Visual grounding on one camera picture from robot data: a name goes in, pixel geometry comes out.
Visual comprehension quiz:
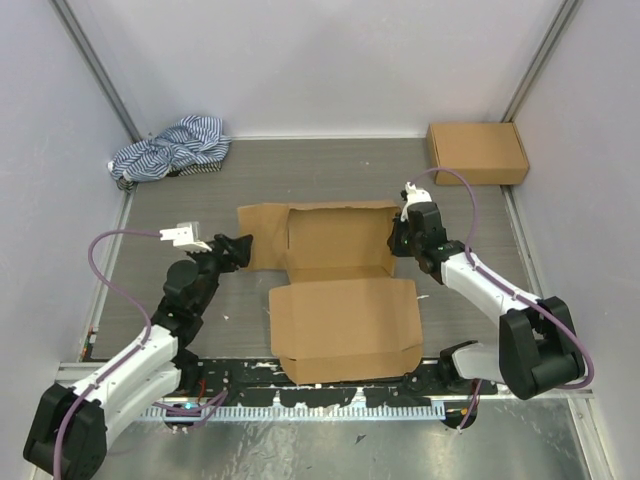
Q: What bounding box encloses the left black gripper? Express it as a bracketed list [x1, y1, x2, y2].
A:
[188, 233, 253, 313]

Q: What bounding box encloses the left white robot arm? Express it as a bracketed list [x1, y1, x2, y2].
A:
[23, 222, 253, 479]

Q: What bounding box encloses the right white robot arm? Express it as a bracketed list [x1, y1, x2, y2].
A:
[388, 198, 594, 400]

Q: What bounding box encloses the blue striped cloth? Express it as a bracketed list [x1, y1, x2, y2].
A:
[108, 115, 232, 191]

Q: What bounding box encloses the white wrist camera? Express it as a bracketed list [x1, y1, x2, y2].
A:
[400, 181, 432, 222]
[159, 221, 211, 253]

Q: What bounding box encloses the slotted cable duct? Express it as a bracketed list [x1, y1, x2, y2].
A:
[139, 403, 447, 422]

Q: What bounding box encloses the aluminium front rail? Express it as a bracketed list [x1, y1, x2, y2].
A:
[55, 361, 595, 400]

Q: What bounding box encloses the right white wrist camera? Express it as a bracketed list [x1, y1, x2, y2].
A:
[400, 181, 432, 222]

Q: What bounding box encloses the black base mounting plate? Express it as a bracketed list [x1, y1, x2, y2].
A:
[177, 358, 476, 408]

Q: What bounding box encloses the folded brown cardboard box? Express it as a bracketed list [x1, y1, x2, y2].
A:
[426, 122, 529, 186]

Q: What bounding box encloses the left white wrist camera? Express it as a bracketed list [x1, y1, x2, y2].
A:
[159, 221, 211, 253]

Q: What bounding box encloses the brown cardboard box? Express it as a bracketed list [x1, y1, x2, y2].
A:
[426, 122, 529, 186]
[237, 200, 423, 385]

